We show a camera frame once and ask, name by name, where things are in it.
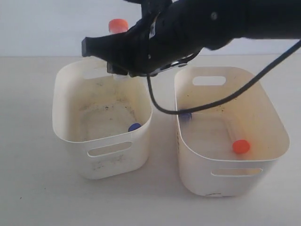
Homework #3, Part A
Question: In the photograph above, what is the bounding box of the blue-capped tube at wall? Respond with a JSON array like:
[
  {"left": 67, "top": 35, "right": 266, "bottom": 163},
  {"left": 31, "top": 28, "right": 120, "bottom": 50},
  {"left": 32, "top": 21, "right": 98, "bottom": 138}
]
[{"left": 178, "top": 112, "right": 212, "bottom": 122}]

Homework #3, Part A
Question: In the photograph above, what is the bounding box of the black cable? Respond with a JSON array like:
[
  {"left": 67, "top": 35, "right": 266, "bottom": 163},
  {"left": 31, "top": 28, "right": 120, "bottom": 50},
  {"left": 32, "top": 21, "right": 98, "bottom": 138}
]
[{"left": 146, "top": 39, "right": 301, "bottom": 115}]

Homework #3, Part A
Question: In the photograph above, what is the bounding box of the cream plastic bin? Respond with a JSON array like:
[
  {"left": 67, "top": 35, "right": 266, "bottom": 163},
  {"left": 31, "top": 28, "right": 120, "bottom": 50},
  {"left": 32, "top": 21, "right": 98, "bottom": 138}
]
[
  {"left": 174, "top": 66, "right": 290, "bottom": 197},
  {"left": 52, "top": 57, "right": 152, "bottom": 180}
]

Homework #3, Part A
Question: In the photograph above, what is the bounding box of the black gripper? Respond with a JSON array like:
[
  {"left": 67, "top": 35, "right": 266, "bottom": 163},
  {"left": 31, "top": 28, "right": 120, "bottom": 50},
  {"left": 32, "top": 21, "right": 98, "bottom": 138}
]
[{"left": 81, "top": 0, "right": 202, "bottom": 77}]

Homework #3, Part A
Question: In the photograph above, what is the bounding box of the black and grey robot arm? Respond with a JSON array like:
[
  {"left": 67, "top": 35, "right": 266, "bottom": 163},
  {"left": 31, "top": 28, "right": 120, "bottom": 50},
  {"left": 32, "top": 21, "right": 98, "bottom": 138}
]
[{"left": 81, "top": 0, "right": 301, "bottom": 77}]

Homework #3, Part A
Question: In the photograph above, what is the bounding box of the blue-capped tube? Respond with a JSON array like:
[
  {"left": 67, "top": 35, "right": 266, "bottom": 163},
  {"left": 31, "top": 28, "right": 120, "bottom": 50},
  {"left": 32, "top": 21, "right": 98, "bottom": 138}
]
[
  {"left": 178, "top": 112, "right": 212, "bottom": 122},
  {"left": 128, "top": 122, "right": 141, "bottom": 132}
]

